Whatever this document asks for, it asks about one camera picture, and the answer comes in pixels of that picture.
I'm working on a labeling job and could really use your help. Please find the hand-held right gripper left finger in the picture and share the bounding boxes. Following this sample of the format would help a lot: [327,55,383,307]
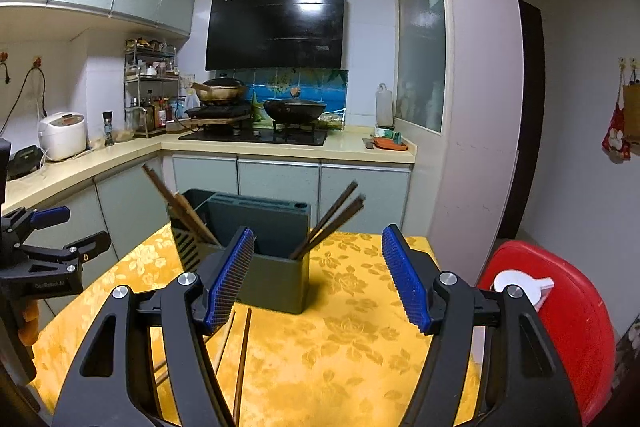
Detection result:
[52,226,256,427]

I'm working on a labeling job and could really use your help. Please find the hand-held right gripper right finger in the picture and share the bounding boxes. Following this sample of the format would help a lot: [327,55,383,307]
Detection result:
[381,223,583,427]

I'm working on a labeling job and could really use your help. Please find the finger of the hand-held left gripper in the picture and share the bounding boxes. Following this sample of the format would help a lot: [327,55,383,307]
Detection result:
[10,230,112,280]
[0,206,71,248]

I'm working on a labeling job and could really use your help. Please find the dark green utensil holder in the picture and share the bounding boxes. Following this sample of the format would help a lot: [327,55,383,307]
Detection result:
[167,188,313,314]

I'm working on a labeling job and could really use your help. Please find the person's left hand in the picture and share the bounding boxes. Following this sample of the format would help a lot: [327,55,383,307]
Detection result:
[19,301,40,348]

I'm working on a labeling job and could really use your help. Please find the black countertop appliance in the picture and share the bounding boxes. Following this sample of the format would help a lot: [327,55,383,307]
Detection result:
[7,144,45,180]

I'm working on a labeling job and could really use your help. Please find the white rice cooker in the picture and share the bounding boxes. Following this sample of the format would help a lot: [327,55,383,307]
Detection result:
[38,111,88,162]

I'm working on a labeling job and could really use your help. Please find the pale green lower cabinets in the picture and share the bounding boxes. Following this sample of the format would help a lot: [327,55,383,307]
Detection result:
[0,152,416,333]

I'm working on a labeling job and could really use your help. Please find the yellow floral tablecloth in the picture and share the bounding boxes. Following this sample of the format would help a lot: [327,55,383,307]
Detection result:
[29,223,483,427]

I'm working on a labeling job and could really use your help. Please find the beige kitchen countertop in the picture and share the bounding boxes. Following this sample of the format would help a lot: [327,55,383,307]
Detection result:
[0,124,417,212]

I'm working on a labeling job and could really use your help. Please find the white electric kettle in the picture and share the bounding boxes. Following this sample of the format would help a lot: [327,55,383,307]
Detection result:
[489,268,556,312]

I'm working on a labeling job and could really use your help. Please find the orange dish cloth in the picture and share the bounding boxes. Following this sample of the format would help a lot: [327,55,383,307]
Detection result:
[372,132,410,152]

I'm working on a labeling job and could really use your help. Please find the black gas stove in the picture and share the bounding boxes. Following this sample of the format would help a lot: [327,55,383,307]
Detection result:
[178,127,329,145]

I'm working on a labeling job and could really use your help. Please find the metal spice rack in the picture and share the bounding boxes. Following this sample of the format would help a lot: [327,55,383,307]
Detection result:
[123,38,180,138]

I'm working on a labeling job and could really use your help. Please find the black grill pan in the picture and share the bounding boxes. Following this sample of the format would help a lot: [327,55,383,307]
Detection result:
[184,102,253,120]

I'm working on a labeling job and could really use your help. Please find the white plastic bottle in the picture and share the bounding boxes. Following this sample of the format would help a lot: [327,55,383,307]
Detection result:
[375,83,396,128]

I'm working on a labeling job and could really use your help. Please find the red plastic stool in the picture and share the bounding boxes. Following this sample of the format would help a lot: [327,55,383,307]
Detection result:
[475,239,617,427]

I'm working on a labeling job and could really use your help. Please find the black wok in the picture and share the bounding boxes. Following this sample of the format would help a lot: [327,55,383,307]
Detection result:
[262,88,328,125]

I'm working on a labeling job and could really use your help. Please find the brown wok with lid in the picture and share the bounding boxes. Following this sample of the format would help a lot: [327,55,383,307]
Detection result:
[191,77,249,104]

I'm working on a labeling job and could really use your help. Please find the blue backsplash picture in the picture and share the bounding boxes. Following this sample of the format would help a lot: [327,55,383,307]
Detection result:
[245,68,349,128]

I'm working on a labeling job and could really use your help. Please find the black patterned object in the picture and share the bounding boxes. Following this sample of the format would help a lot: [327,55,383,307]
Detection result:
[612,312,640,388]

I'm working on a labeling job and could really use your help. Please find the red hanging bag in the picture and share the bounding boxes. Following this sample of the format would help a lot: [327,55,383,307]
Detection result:
[601,102,632,164]

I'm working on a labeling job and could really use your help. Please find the black range hood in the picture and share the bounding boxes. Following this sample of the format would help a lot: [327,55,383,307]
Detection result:
[204,0,347,72]

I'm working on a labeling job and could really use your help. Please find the frosted glass window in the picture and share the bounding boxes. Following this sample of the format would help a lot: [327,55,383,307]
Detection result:
[395,0,447,134]

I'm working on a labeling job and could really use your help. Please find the tan hanging bag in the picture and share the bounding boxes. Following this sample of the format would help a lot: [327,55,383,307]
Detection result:
[621,67,640,130]

